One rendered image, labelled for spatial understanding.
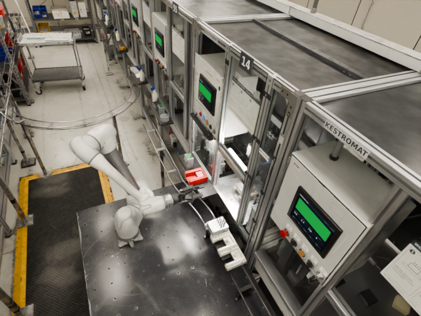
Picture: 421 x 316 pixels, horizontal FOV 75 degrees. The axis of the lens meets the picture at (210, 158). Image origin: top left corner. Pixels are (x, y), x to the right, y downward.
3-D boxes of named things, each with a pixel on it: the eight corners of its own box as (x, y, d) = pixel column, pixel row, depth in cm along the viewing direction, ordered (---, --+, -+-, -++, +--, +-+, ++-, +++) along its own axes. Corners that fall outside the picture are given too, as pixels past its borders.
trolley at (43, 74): (35, 95, 475) (13, 40, 414) (38, 82, 512) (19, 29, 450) (86, 91, 500) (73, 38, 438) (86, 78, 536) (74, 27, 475)
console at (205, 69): (190, 110, 220) (192, 53, 189) (222, 105, 230) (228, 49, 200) (212, 140, 192) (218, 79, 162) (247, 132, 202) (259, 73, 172)
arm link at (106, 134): (131, 219, 214) (146, 199, 230) (146, 220, 206) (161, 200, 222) (76, 135, 175) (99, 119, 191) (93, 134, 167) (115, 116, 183)
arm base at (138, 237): (119, 252, 197) (118, 249, 193) (114, 229, 212) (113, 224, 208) (145, 244, 204) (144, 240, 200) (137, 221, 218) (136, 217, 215)
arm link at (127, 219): (111, 234, 201) (106, 216, 187) (126, 216, 214) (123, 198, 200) (130, 242, 197) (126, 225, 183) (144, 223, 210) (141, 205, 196)
